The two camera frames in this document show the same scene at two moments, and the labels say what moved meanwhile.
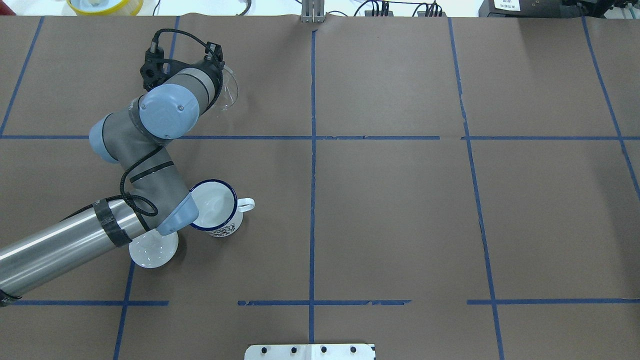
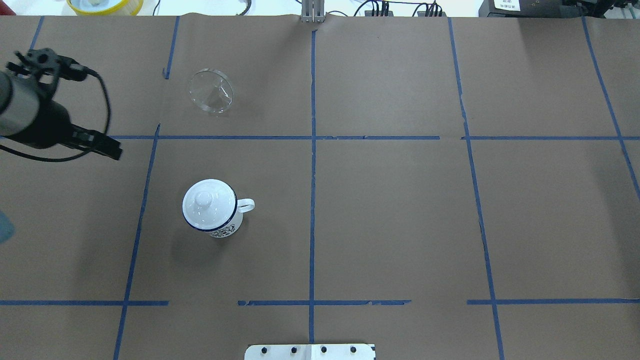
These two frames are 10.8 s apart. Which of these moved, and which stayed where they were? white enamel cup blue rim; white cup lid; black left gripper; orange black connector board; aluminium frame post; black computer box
Moved: white cup lid; black left gripper
Stayed: orange black connector board; black computer box; aluminium frame post; white enamel cup blue rim
